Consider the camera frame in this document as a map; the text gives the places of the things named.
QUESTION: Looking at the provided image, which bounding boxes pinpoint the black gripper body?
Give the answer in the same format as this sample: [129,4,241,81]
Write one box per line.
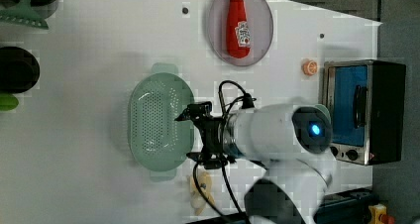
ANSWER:
[187,112,236,169]

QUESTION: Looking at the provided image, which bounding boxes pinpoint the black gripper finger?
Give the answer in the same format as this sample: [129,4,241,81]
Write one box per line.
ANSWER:
[175,101,212,121]

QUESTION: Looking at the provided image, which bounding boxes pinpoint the green oval plastic strainer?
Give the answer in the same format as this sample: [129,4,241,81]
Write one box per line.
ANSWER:
[128,62,194,182]

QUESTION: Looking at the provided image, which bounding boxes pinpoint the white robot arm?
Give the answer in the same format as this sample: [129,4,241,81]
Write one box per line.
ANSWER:
[175,99,337,224]

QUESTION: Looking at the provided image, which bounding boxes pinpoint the yellow banana toy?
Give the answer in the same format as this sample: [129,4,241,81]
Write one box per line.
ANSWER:
[189,171,215,215]

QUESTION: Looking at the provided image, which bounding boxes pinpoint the red ketchup bottle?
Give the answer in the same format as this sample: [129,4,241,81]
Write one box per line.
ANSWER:
[226,0,251,58]

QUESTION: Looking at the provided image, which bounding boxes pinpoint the grey round plate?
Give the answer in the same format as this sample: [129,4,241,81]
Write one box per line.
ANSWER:
[206,0,273,66]

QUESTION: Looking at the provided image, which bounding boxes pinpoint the green round bowl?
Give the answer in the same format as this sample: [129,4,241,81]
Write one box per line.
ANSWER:
[314,104,331,123]

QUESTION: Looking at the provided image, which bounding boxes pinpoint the orange slice toy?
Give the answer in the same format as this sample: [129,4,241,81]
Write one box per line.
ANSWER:
[302,60,318,76]

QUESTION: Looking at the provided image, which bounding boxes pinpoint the black toaster oven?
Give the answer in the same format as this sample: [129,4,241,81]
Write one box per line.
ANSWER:
[322,59,406,166]

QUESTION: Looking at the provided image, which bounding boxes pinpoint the black cylindrical cup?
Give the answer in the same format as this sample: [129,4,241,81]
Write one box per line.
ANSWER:
[0,47,41,93]

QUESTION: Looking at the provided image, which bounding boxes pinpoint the green marker pen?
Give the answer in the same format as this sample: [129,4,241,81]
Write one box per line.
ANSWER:
[0,93,19,111]

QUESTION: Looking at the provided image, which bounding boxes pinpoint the black cable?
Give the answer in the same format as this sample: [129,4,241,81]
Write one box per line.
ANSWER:
[192,79,259,224]

